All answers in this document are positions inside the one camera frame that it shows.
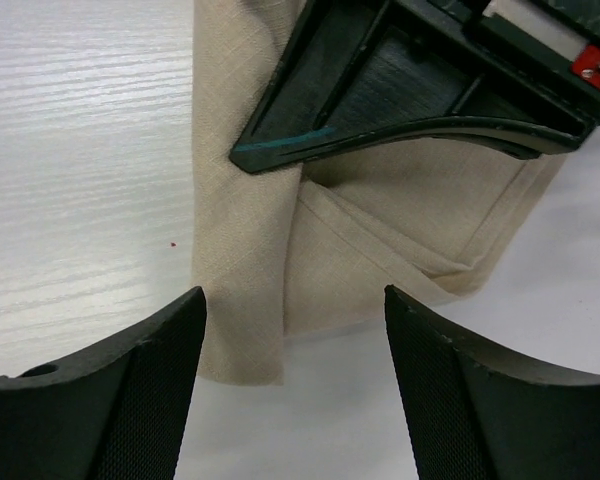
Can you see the beige cloth napkin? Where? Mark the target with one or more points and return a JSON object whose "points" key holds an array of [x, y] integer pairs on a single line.
{"points": [[311, 248]]}

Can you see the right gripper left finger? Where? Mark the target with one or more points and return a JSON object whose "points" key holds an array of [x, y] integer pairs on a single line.
{"points": [[116, 409]]}

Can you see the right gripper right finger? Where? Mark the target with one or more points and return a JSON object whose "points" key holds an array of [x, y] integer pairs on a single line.
{"points": [[476, 409]]}

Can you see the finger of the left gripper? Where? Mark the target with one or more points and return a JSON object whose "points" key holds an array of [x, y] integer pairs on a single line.
{"points": [[356, 74]]}

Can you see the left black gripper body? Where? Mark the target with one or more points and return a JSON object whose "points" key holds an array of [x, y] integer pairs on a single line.
{"points": [[529, 60]]}

